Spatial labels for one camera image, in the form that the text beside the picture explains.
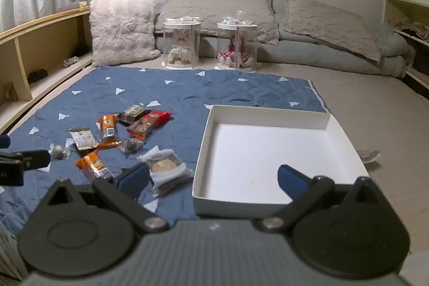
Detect white fluffy pillow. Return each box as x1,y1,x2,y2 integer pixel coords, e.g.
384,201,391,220
88,0,162,67

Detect dark cookie packet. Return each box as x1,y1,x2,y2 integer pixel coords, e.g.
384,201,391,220
118,104,151,126

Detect blue quilted blanket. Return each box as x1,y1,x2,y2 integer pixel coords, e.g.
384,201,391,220
0,66,331,240

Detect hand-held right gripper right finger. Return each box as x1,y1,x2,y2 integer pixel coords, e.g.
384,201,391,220
260,164,386,233

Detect grey folded duvet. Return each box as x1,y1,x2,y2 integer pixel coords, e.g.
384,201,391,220
200,23,417,78

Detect small translucent brown candy packet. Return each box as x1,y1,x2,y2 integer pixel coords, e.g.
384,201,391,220
121,138,146,155

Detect orange snack packet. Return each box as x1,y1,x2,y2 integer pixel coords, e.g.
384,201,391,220
97,114,123,150
75,152,115,181

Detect pink plush doll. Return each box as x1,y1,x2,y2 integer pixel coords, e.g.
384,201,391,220
217,38,254,68

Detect crumpled clear wrapper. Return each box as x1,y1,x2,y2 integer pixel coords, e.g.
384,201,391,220
356,150,381,166

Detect clear round pastry packet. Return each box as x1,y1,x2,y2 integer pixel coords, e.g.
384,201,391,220
137,146,195,198

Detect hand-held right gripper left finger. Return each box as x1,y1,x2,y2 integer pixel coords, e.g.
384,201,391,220
47,163,168,235

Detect small round candy packet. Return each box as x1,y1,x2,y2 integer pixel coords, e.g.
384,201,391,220
49,143,71,160

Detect clear case with white lid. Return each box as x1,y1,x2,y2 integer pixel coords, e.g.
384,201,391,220
162,16,202,69
214,14,259,71

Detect red snack packet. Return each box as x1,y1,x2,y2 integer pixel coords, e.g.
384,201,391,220
127,110,173,141

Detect folded clothes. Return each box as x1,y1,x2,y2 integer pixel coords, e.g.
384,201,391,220
393,17,429,43

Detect white plush doll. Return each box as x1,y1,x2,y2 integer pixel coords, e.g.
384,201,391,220
167,31,191,66

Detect small black object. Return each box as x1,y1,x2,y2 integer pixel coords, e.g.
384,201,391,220
27,68,48,84

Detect grey crinkled pillow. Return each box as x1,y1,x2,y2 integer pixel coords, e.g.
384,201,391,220
282,0,383,62
154,0,281,46

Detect white cardboard box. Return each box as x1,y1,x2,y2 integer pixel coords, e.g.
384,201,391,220
192,104,371,218

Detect wooden side shelf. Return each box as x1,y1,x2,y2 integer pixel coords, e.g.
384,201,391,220
383,0,429,90

